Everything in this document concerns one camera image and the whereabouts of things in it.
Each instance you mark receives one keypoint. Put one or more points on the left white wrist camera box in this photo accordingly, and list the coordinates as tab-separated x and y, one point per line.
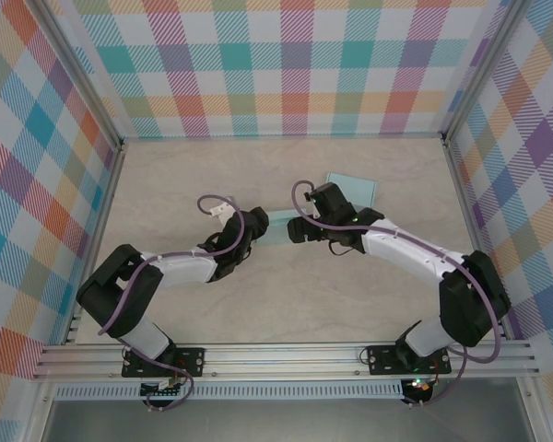
220	209

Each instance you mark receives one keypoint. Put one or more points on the aluminium table edge rail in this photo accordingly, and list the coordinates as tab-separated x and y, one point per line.
99	230

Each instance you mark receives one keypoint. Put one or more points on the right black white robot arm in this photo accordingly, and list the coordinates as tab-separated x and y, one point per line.
470	304

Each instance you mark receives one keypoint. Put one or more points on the small circuit board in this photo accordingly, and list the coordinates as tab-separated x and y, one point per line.
421	386
161	392

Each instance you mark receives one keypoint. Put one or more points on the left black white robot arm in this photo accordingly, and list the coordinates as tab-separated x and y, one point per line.
115	294

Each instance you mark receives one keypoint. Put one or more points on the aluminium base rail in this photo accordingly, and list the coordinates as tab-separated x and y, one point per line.
281	357

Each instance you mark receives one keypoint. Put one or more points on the grey metal shelf panel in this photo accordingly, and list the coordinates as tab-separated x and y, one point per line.
281	421

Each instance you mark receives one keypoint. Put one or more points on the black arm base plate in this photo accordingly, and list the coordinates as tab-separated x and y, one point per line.
382	361
191	361

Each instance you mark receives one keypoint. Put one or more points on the aluminium frame post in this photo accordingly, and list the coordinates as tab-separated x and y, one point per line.
90	83
484	69

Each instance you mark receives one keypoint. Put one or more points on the light blue paper box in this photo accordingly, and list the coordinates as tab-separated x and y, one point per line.
355	189
278	228

